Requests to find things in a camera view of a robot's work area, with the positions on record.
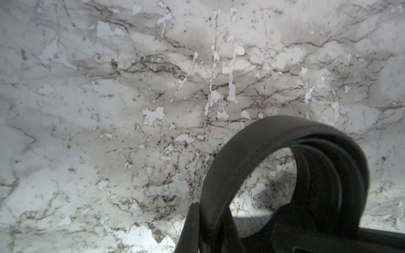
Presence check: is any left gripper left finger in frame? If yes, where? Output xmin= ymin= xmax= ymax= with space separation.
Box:
xmin=174 ymin=202 xmax=200 ymax=253

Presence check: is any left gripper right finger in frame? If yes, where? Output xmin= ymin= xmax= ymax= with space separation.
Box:
xmin=221 ymin=208 xmax=246 ymax=253

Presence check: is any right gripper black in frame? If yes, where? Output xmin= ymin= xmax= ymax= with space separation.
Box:
xmin=242 ymin=204 xmax=405 ymax=253

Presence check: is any black belt coil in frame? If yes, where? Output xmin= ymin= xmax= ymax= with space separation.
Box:
xmin=199 ymin=116 xmax=369 ymax=253

